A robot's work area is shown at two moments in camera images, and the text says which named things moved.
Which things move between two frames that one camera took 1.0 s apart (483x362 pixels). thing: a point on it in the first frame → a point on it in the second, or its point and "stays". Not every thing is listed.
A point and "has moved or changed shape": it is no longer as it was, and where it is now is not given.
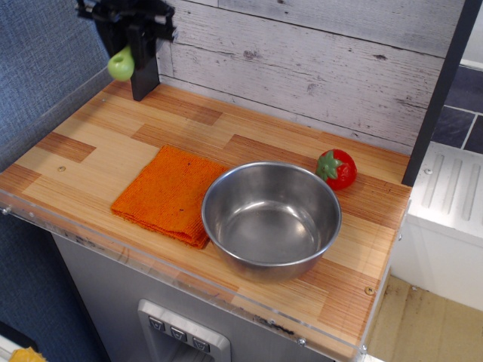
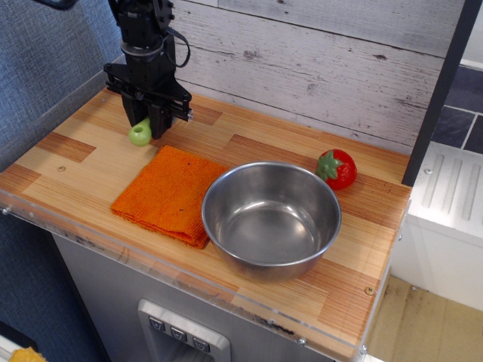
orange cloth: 166,194 stays
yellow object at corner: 26,354 stays
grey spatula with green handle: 121,65 has moved or changed shape
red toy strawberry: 337,169 stays
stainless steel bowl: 272,221 stays
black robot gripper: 150,18 → 152,80
